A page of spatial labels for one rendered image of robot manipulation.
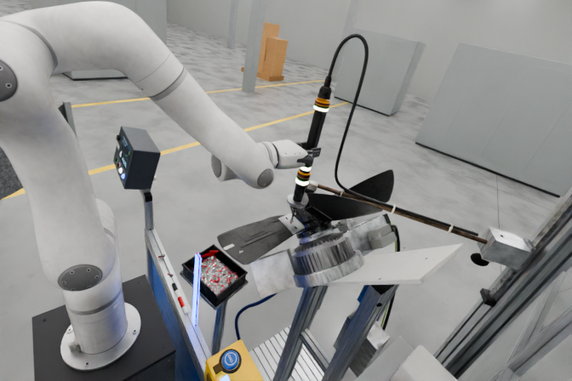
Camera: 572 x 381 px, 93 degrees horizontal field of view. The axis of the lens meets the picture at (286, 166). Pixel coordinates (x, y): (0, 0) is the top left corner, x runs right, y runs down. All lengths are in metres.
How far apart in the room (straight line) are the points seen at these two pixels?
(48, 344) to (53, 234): 0.48
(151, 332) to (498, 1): 12.98
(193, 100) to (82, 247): 0.36
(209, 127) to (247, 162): 0.11
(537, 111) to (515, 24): 6.96
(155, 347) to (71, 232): 0.48
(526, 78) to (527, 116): 0.63
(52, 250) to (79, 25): 0.40
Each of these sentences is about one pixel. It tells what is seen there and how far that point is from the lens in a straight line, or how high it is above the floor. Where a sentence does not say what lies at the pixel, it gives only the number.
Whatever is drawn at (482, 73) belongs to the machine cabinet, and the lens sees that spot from 6.28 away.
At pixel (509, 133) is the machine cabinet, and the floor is 0.80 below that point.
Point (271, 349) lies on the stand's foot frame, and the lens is 2.00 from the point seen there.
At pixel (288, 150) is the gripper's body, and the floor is 1.51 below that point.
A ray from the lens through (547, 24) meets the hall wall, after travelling 13.04.
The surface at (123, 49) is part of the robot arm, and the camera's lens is 0.54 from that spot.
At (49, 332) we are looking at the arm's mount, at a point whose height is 0.95.
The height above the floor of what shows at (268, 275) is 1.00.
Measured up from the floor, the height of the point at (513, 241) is 1.41.
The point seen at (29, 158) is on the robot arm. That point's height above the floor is 1.55.
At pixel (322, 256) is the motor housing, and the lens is 0.98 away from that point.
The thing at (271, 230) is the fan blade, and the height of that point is 1.19.
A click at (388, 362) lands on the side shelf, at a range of 1.23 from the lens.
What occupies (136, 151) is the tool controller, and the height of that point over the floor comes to 1.25.
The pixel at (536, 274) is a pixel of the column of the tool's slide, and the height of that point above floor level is 1.35.
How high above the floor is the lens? 1.83
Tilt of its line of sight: 28 degrees down
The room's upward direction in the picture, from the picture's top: 12 degrees clockwise
